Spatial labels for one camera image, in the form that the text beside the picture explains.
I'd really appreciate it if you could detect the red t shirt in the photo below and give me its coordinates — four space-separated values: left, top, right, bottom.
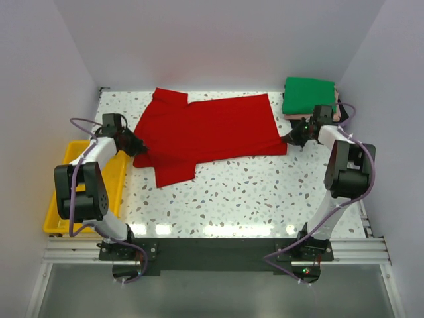
133 88 288 187

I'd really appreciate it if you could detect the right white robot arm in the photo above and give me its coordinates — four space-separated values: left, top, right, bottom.
282 105 376 260

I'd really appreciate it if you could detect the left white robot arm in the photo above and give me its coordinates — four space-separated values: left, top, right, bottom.
54 113 148 260

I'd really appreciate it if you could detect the folded pink t shirt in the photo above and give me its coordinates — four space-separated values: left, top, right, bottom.
284 89 341 122

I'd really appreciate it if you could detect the folded black t shirt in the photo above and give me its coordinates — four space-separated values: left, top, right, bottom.
287 99 349 128

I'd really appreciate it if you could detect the folded green t shirt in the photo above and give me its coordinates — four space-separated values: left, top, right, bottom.
282 77 336 115

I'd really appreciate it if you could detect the yellow plastic bin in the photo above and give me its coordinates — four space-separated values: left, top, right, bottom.
43 140 129 235

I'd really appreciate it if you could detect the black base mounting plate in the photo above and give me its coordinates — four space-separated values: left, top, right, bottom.
97 238 334 282

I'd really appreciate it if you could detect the aluminium frame rail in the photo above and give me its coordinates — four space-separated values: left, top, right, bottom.
25 127 407 318

